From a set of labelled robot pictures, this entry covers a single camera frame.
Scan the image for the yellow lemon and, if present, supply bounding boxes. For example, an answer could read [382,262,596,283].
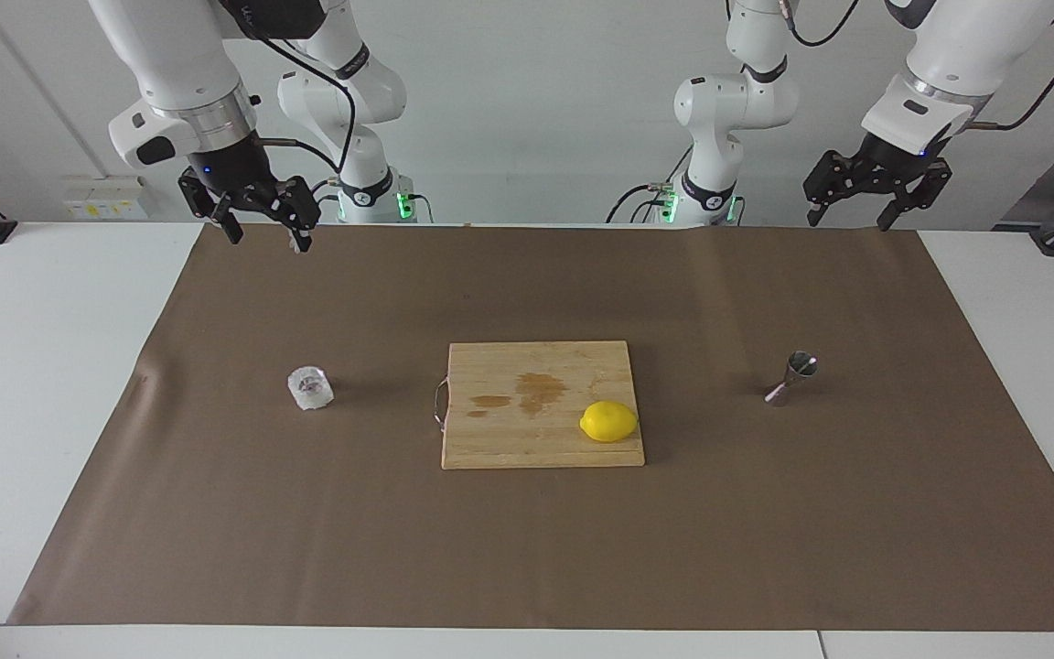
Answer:
[579,400,640,444]

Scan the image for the black base cable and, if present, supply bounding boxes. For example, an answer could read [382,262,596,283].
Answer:
[310,178,345,222]
[607,181,676,224]

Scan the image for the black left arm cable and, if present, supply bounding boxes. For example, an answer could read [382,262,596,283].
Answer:
[966,0,1054,131]

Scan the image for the steel double jigger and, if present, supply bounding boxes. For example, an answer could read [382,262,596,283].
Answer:
[763,351,819,407]

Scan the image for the small clear glass cup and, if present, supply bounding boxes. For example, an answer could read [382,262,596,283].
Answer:
[286,365,335,412]

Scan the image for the brown paper table mat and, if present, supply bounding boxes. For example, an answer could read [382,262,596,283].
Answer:
[7,222,1054,632]

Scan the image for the black right base cable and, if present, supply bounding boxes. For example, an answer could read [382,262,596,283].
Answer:
[310,178,345,222]

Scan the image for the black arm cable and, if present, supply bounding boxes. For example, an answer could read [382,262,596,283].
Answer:
[243,27,359,179]
[966,0,1054,131]

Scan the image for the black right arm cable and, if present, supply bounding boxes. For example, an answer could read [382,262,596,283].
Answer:
[243,27,359,179]

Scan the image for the black left base cable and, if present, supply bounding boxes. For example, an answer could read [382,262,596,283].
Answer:
[607,181,676,224]

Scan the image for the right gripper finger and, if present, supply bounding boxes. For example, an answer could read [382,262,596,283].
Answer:
[275,178,322,254]
[181,169,244,245]

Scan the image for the white wall socket panel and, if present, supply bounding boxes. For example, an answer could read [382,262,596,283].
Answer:
[63,177,148,221]

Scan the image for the wooden cutting board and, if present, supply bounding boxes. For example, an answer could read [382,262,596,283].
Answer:
[433,340,647,470]

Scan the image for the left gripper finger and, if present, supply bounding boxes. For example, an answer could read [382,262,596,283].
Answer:
[877,157,953,232]
[803,149,862,227]

